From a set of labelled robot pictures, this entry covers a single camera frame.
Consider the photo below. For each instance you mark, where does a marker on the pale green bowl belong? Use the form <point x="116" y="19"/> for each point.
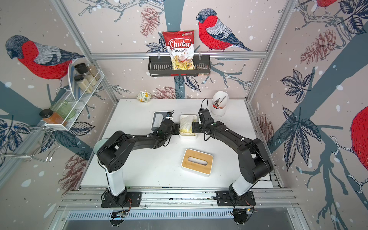
<point x="98" y="145"/>

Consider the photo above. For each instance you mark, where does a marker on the white utensil holder cup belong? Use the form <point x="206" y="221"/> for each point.
<point x="219" y="103"/>

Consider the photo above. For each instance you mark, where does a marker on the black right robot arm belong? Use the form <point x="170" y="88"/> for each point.
<point x="254" y="160"/>

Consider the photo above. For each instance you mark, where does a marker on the aluminium frame post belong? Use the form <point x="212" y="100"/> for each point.
<point x="77" y="35"/>
<point x="286" y="14"/>

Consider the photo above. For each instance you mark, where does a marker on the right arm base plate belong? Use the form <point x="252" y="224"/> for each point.
<point x="229" y="198"/>

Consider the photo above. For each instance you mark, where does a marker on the floral ceramic bowl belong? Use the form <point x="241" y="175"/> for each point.
<point x="144" y="97"/>

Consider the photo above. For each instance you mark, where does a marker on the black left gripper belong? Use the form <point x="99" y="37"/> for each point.
<point x="177" y="128"/>

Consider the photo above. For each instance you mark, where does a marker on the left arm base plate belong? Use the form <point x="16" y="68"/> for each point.
<point x="124" y="200"/>

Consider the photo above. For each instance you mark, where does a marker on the white wire wall shelf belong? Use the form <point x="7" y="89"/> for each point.
<point x="82" y="101"/>

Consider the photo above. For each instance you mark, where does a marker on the spice jar black lid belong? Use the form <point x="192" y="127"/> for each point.
<point x="83" y="84"/>
<point x="83" y="70"/>

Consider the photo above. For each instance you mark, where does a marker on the aluminium horizontal frame bar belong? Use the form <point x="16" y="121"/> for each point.
<point x="212" y="54"/>

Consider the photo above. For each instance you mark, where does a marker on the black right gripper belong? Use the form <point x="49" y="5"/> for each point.
<point x="194" y="125"/>

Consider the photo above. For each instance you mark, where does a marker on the green glass cup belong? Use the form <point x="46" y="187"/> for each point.
<point x="64" y="109"/>

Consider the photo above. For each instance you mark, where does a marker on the aluminium frame post left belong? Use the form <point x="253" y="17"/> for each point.
<point x="77" y="35"/>

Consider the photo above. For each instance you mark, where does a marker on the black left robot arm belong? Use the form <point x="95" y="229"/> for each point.
<point x="113" y="154"/>

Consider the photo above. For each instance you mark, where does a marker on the red Chuba chips bag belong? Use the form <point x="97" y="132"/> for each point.
<point x="180" y="46"/>

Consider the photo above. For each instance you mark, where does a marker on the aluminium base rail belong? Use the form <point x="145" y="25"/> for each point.
<point x="175" y="198"/>

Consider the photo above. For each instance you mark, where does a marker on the black wall basket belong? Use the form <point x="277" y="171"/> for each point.
<point x="162" y="67"/>

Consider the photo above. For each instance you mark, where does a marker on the orange jar black lid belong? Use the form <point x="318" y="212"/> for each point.
<point x="51" y="117"/>

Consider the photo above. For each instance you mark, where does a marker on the grey tissue box lid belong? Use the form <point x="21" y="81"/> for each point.
<point x="158" y="117"/>

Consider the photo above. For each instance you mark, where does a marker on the aluminium frame post right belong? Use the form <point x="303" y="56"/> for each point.
<point x="286" y="14"/>

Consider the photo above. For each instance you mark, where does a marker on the chrome wire rack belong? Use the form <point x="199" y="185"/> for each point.
<point x="29" y="143"/>

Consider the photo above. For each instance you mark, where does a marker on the white plate on shelf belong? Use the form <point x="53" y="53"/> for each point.
<point x="72" y="83"/>

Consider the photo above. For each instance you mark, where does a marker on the bamboo tissue box lid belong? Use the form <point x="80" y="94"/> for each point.
<point x="197" y="162"/>

